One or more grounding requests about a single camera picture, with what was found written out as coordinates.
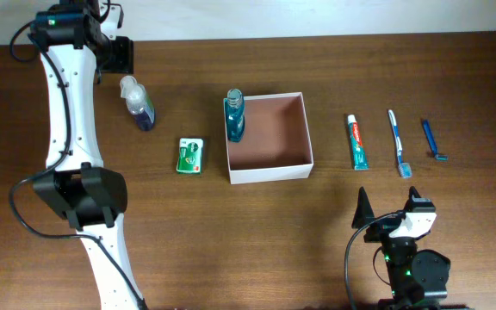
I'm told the clear purple spray bottle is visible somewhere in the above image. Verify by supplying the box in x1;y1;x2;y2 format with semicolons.
120;76;156;131

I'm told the teal mouthwash bottle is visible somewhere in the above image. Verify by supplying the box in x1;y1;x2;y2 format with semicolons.
225;89;245;142

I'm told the green white soap bar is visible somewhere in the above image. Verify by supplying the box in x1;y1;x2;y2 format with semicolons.
176;138;204;174

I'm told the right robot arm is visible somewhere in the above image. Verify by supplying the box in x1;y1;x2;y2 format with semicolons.
344;187;450;310

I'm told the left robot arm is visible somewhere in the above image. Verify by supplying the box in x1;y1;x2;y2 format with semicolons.
29;1;146;309

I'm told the blue white toothbrush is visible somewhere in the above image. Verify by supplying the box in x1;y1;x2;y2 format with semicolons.
387;109;412;178

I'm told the blue disposable razor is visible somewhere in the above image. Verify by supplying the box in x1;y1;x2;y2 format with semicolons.
422;120;449;162

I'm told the toothpaste tube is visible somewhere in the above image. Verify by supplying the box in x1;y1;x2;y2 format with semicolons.
347;115;369;171

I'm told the white open cardboard box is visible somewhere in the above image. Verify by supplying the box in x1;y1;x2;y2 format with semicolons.
225;92;314;184

